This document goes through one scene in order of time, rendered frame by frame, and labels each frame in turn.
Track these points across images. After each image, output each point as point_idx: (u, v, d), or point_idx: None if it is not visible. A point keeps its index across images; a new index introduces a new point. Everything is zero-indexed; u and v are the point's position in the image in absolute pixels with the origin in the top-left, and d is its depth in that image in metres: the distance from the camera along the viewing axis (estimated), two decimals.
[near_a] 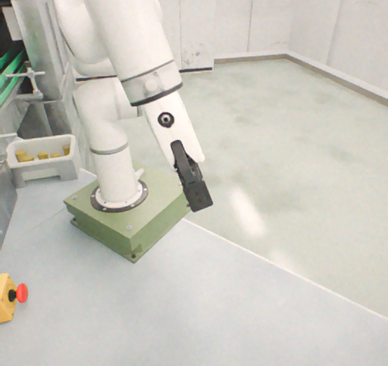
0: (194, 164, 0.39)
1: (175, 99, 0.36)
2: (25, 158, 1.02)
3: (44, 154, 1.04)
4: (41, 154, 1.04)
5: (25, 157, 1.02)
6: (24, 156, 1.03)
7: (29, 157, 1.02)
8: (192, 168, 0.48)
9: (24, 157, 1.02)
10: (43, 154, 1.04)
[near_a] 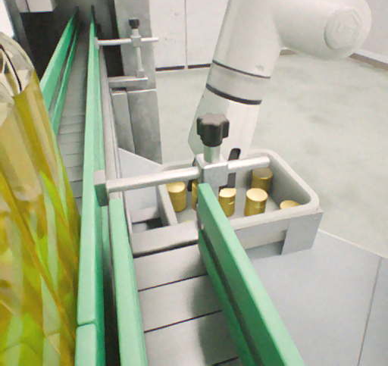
0: None
1: None
2: None
3: (232, 192, 0.49)
4: (226, 192, 0.49)
5: (198, 184, 0.44)
6: (193, 181, 0.45)
7: None
8: None
9: (197, 184, 0.44)
10: (231, 193, 0.48)
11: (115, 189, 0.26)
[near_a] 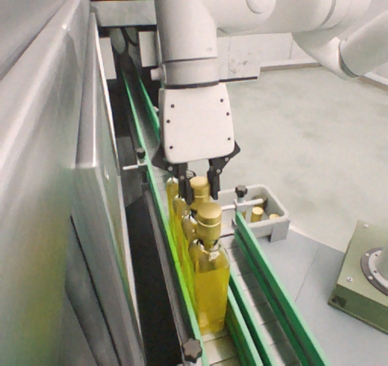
0: (178, 164, 0.42)
1: (164, 95, 0.38)
2: (204, 184, 0.44)
3: None
4: None
5: (201, 185, 0.44)
6: (195, 188, 0.44)
7: (202, 179, 0.45)
8: (211, 183, 0.45)
9: (201, 186, 0.44)
10: None
11: None
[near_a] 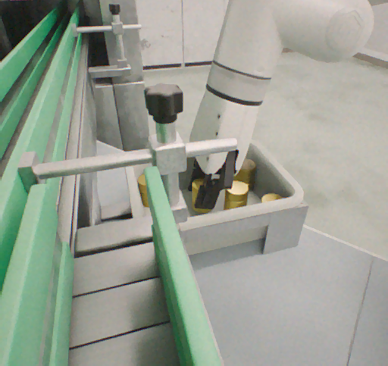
0: None
1: None
2: None
3: None
4: (203, 185, 0.44)
5: None
6: None
7: None
8: (204, 192, 0.43)
9: None
10: None
11: (48, 175, 0.22)
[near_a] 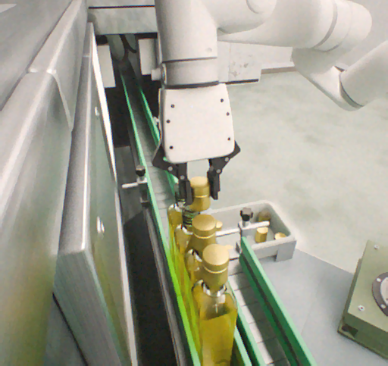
0: (178, 164, 0.42)
1: (164, 95, 0.38)
2: (210, 223, 0.41)
3: (202, 178, 0.46)
4: (201, 182, 0.45)
5: (205, 225, 0.41)
6: (200, 229, 0.40)
7: (208, 217, 0.42)
8: (211, 183, 0.45)
9: (205, 226, 0.41)
10: (204, 179, 0.46)
11: None
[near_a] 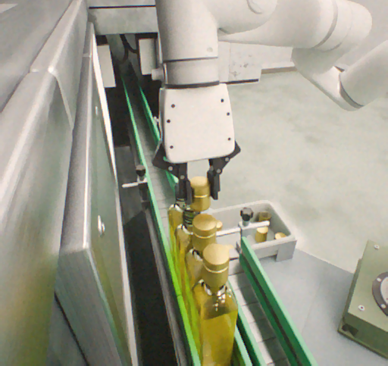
0: (178, 164, 0.42)
1: (164, 95, 0.38)
2: (210, 223, 0.41)
3: (202, 178, 0.46)
4: (201, 182, 0.45)
5: (206, 225, 0.41)
6: (201, 229, 0.40)
7: (208, 217, 0.42)
8: (211, 183, 0.45)
9: (206, 225, 0.41)
10: (204, 179, 0.46)
11: None
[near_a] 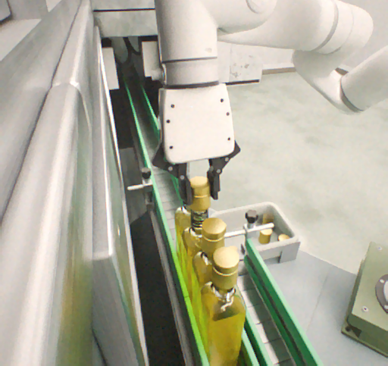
0: (178, 164, 0.42)
1: (164, 95, 0.38)
2: (219, 226, 0.42)
3: (202, 178, 0.46)
4: (201, 182, 0.45)
5: (215, 228, 0.42)
6: (210, 232, 0.41)
7: (217, 220, 0.43)
8: (211, 183, 0.45)
9: (215, 229, 0.41)
10: (204, 179, 0.46)
11: None
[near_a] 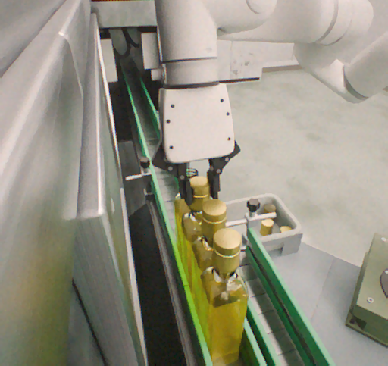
0: (178, 164, 0.42)
1: (164, 95, 0.38)
2: (220, 208, 0.40)
3: (202, 178, 0.46)
4: (201, 182, 0.45)
5: (216, 210, 0.40)
6: (211, 214, 0.39)
7: (217, 202, 0.41)
8: (211, 183, 0.45)
9: (216, 211, 0.40)
10: (204, 179, 0.46)
11: None
